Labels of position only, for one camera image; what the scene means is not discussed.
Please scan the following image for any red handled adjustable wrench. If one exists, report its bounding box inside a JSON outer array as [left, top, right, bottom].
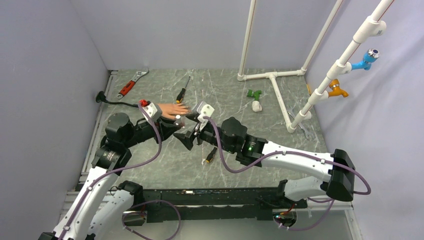
[[117, 68, 150, 100]]

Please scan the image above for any black yellow screwdriver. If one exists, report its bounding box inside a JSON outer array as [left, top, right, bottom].
[[204, 147, 218, 163], [175, 76, 192, 104]]

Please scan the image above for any near black yellow screwdriver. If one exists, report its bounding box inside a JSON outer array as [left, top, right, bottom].
[[204, 147, 218, 163]]

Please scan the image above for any far black yellow screwdriver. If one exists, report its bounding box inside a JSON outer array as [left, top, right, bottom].
[[175, 76, 192, 104]]

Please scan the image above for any red glitter nail polish bottle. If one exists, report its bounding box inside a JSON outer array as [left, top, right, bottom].
[[174, 115, 185, 128]]

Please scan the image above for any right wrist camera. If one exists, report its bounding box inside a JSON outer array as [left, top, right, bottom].
[[193, 101, 215, 132]]

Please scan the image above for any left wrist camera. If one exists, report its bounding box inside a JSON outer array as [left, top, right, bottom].
[[138, 99, 162, 122]]

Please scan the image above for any black hand stand cable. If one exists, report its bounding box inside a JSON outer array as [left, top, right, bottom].
[[95, 90, 140, 109]]

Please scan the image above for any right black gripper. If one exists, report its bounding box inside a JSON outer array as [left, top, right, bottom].
[[173, 119, 236, 154]]

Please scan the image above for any mannequin hand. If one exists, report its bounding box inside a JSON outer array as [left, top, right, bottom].
[[157, 103, 191, 120]]

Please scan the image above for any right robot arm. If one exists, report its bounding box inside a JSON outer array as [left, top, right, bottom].
[[174, 117, 355, 208]]

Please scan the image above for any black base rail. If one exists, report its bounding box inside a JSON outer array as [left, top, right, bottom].
[[122, 187, 308, 226]]

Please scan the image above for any green white pipe fitting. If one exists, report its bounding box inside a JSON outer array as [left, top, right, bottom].
[[246, 89, 262, 113]]

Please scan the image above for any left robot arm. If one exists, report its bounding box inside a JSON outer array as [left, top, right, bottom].
[[39, 112, 182, 240]]

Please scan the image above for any blue pipe valve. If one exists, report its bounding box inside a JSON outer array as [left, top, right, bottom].
[[351, 48, 380, 71]]

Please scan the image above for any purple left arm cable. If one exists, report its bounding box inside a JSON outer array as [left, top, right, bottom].
[[57, 103, 182, 240]]

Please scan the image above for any orange pipe valve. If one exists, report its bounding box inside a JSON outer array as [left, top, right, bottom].
[[328, 78, 349, 98]]

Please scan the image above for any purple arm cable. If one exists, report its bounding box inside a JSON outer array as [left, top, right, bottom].
[[57, 103, 182, 240], [202, 115, 372, 232]]

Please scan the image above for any silver spanner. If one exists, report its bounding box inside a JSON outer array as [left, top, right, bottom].
[[287, 107, 315, 141]]

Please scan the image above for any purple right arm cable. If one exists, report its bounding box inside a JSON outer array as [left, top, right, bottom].
[[202, 115, 372, 232]]

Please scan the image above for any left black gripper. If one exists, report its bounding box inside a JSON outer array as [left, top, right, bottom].
[[123, 115, 181, 148]]

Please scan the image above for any white pvc pipe frame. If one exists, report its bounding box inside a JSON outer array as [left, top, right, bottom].
[[237, 0, 395, 133]]

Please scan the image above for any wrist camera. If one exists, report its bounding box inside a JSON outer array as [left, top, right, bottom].
[[138, 99, 162, 122], [193, 101, 215, 132]]

